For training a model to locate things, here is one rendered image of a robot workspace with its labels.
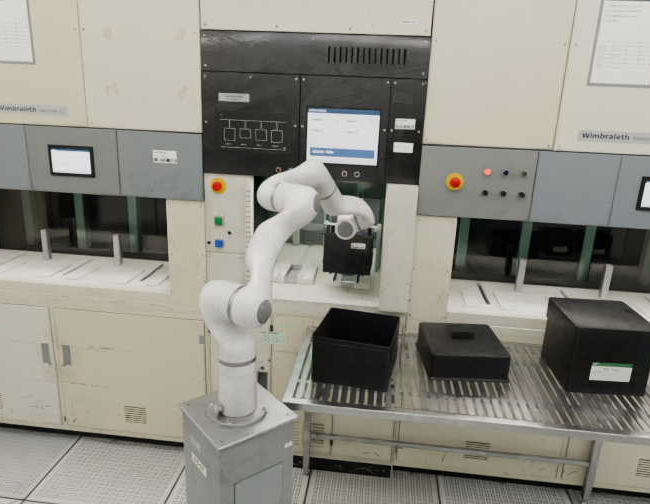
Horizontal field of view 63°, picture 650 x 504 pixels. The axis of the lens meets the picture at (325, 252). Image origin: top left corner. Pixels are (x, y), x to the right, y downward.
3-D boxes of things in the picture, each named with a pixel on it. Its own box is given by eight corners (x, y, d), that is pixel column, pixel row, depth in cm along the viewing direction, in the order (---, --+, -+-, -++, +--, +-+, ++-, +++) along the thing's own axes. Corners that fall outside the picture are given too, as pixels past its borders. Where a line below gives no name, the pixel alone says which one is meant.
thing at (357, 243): (318, 280, 236) (321, 210, 227) (323, 266, 256) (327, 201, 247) (373, 284, 234) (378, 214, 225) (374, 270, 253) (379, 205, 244)
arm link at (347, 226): (355, 208, 217) (334, 216, 219) (353, 215, 204) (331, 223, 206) (363, 227, 218) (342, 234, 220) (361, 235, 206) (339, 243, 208)
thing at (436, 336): (429, 380, 191) (432, 347, 187) (415, 343, 219) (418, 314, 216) (510, 383, 192) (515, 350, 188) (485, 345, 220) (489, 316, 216)
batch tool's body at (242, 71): (207, 464, 255) (195, 28, 199) (254, 368, 346) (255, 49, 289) (391, 485, 247) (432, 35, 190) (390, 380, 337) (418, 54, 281)
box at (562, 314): (565, 392, 187) (578, 327, 179) (537, 354, 214) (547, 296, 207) (647, 397, 186) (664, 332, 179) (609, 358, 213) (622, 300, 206)
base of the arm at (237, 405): (225, 435, 156) (224, 379, 151) (196, 405, 170) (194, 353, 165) (279, 413, 168) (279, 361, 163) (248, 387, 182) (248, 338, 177)
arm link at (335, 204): (350, 167, 191) (374, 211, 216) (310, 183, 195) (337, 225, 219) (355, 186, 186) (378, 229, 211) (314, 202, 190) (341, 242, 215)
